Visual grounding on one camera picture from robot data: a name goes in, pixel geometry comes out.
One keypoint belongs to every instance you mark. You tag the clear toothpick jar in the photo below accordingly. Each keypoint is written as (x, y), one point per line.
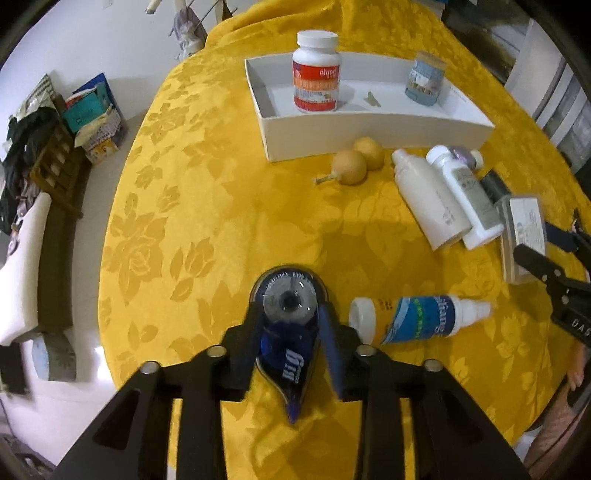
(426, 79)

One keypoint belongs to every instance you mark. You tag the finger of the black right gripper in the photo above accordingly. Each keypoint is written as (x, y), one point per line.
(576, 242)
(540, 266)

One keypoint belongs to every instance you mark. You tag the wooden slatted rack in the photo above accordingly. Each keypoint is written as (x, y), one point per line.
(58, 168)

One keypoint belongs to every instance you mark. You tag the blue correction tape dispenser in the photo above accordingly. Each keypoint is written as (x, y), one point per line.
(291, 297)

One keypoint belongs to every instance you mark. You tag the red white supplement bottle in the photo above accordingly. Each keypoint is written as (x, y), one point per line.
(316, 69)

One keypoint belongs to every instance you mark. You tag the white cushion bench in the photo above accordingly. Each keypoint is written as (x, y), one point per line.
(20, 274)

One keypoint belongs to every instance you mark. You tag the plain white bottle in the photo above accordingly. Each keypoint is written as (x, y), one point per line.
(438, 213)

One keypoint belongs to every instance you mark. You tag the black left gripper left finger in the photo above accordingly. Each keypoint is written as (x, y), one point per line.
(242, 347)

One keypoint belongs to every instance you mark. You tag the black cylindrical bottle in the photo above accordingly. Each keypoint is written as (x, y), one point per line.
(494, 186)

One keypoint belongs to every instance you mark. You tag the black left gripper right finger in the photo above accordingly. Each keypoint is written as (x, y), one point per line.
(340, 342)

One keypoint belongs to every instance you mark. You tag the purple white small bottle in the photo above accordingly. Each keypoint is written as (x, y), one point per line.
(473, 159)

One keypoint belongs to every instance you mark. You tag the round tan fruit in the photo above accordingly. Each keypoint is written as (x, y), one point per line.
(349, 167)
(372, 151)

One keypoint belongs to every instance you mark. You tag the yellow floral tablecloth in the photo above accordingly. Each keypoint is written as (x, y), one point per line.
(199, 214)

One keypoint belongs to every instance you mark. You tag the white labelled medicine bottle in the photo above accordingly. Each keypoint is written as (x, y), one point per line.
(483, 216)

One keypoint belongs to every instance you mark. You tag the pile of boxes and books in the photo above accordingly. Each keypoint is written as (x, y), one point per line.
(94, 118)

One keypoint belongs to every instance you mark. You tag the white cardboard tray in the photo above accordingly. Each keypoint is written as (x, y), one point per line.
(372, 102)

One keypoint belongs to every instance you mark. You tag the black clothes pile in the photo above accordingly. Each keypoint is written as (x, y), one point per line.
(28, 137)

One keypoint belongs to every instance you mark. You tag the blue label spray bottle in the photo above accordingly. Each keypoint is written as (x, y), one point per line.
(387, 321)

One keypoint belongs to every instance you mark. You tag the white card box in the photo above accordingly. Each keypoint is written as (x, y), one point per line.
(524, 224)

